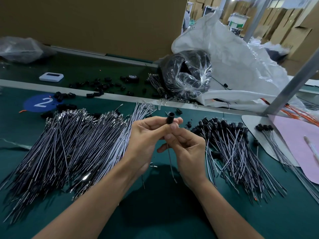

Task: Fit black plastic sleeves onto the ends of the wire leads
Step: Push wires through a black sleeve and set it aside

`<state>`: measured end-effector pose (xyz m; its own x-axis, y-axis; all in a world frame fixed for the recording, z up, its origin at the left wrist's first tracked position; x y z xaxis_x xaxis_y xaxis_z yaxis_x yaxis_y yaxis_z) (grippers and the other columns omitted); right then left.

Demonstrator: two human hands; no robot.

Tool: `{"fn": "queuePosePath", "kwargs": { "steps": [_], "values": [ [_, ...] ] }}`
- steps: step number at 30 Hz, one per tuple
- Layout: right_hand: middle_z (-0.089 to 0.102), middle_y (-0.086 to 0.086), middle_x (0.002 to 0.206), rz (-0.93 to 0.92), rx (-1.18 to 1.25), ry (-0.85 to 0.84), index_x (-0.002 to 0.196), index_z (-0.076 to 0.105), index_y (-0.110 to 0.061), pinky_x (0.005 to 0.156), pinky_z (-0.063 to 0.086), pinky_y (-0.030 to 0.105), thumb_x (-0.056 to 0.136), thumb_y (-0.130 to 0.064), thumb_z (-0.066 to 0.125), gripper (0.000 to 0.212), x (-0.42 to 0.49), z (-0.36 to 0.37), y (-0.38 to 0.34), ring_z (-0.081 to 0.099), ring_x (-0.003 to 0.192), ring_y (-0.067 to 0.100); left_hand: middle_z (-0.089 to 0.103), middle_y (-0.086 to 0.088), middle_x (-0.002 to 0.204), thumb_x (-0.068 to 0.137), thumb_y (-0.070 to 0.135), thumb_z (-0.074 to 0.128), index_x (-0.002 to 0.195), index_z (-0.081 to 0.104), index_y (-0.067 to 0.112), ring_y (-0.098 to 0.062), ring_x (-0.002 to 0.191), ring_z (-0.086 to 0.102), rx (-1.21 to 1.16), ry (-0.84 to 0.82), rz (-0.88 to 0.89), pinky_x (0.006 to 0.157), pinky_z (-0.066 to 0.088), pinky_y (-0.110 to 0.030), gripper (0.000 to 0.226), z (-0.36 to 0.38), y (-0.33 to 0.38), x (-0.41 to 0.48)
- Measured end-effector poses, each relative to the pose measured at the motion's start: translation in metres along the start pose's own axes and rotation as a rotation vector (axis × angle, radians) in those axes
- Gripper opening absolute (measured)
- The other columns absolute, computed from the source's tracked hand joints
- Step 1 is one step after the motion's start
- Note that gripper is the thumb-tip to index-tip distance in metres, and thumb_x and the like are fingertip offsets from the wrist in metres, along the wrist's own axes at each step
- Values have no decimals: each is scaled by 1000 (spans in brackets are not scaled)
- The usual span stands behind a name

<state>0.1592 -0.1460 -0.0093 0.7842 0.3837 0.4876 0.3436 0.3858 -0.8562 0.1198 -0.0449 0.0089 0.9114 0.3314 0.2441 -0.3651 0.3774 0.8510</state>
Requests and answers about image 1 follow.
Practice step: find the person's right hand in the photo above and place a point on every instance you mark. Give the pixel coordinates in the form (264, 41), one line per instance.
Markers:
(189, 156)

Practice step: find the person's left hand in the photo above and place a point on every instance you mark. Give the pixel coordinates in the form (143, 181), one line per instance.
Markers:
(147, 141)

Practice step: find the black plastic caps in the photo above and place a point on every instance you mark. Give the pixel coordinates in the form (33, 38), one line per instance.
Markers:
(97, 88)

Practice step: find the person's left forearm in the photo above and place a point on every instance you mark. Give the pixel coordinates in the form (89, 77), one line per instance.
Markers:
(87, 209)

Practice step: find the person's right forearm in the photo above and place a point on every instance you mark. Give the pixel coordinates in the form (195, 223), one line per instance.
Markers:
(227, 211)

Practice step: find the clear bag with black contents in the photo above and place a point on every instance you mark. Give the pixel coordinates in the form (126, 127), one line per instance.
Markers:
(185, 74)

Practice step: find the pink paper sheet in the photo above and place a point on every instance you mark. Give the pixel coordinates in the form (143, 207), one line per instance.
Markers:
(296, 145)

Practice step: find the large white plastic sack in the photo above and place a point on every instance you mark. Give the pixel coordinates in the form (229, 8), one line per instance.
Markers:
(240, 61)

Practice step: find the blue round number sticker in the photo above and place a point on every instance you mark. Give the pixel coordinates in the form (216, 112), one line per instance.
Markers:
(40, 103)

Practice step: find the small white timer device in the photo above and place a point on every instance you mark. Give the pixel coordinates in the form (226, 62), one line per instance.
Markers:
(51, 77)

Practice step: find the white pen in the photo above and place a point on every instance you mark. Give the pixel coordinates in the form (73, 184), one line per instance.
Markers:
(312, 149)

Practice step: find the brown cardboard panel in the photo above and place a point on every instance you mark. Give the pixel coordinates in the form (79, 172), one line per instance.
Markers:
(99, 24)

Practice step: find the clear plastic strip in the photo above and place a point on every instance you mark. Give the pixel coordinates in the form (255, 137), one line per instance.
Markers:
(12, 144)

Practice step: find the crumpled clear plastic bag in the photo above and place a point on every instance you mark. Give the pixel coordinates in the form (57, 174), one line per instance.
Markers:
(20, 49)

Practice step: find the stack of cardboard boxes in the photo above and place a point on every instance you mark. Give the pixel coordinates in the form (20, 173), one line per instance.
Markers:
(299, 26)

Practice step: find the grey metal frame post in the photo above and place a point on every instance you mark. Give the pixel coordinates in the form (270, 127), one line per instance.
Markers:
(292, 81)
(256, 20)

